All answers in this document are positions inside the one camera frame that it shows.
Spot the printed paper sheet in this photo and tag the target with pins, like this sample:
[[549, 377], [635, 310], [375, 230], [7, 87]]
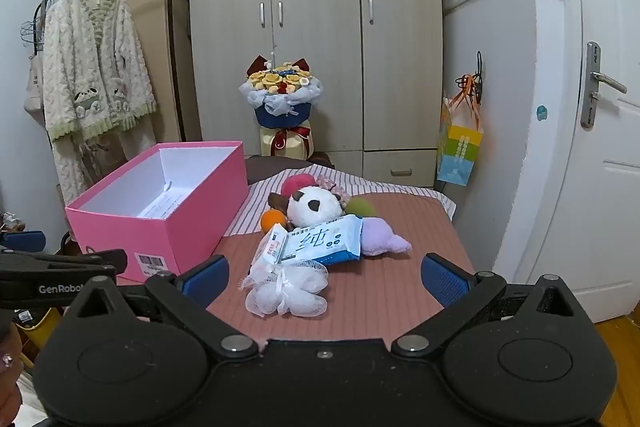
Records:
[[160, 207]]

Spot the cream knit pants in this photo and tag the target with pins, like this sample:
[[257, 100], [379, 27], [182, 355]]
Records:
[[75, 167]]

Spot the knitted flower bouquet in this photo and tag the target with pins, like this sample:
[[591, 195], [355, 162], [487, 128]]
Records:
[[280, 92]]

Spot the black wall hook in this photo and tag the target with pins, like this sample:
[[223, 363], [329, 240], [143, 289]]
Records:
[[478, 64]]

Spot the small pink wipes pack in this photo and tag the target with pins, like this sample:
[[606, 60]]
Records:
[[270, 249]]

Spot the beige wardrobe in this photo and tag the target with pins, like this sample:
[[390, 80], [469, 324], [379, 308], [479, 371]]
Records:
[[320, 7]]

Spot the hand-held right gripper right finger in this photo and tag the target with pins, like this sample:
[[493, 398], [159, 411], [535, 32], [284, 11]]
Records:
[[445, 279]]

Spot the large blue wet wipes pack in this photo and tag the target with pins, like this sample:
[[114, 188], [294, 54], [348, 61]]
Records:
[[320, 244]]

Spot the green plush ball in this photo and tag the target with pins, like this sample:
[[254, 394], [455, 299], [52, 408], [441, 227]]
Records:
[[362, 207]]

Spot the pink ribbed blanket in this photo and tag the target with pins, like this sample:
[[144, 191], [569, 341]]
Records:
[[390, 277]]

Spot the orange plush ball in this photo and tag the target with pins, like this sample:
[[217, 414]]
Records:
[[272, 221]]

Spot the blue sticker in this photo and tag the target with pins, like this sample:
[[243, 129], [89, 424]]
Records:
[[542, 112]]

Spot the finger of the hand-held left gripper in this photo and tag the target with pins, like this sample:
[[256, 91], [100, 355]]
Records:
[[22, 241], [75, 262]]

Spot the colourful gift bag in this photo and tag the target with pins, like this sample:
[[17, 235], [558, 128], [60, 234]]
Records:
[[457, 152]]

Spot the purple plush toy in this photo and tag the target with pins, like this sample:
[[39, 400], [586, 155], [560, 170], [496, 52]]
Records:
[[380, 234]]

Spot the white tote bag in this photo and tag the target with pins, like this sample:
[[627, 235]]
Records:
[[34, 92]]

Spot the white mesh bath puff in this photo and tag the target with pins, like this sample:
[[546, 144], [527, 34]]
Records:
[[285, 292]]

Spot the black clothes rack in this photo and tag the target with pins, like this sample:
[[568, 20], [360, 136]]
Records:
[[170, 7]]

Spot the pink cardboard box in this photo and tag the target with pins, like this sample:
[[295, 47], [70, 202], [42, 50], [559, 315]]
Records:
[[115, 237]]

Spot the cream knit cardigan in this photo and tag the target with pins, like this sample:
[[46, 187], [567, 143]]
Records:
[[95, 57]]

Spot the pink plush ball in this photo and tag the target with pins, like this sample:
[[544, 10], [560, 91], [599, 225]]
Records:
[[297, 184]]

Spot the striped bedsheet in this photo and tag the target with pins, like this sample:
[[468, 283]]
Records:
[[400, 189]]

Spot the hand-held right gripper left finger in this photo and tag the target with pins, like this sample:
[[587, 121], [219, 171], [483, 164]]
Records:
[[205, 281]]

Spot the yellow bin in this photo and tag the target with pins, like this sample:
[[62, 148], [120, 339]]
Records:
[[42, 326]]

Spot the white door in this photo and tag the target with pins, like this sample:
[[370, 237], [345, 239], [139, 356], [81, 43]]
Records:
[[600, 207]]

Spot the brown cloth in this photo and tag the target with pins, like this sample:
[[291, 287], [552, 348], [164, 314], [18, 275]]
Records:
[[265, 167]]

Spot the panda plush toy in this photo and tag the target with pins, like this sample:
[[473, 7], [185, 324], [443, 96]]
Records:
[[315, 207]]

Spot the person's left hand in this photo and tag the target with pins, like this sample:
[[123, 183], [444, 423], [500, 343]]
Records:
[[9, 372]]

